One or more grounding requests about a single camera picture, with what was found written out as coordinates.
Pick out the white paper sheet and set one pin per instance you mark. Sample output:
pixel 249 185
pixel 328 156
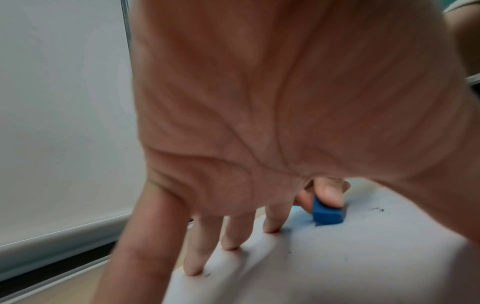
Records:
pixel 356 261

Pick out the wide white roller blind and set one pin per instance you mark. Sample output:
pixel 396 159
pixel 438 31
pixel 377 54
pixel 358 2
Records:
pixel 56 118

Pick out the blue eraser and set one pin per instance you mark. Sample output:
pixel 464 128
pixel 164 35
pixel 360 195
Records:
pixel 326 216

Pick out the person's right hand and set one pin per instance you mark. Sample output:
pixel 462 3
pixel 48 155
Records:
pixel 330 190

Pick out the dark window frame rail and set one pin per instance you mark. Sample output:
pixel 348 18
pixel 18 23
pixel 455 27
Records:
pixel 56 267

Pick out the person's left hand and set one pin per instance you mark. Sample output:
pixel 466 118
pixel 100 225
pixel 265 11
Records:
pixel 281 89

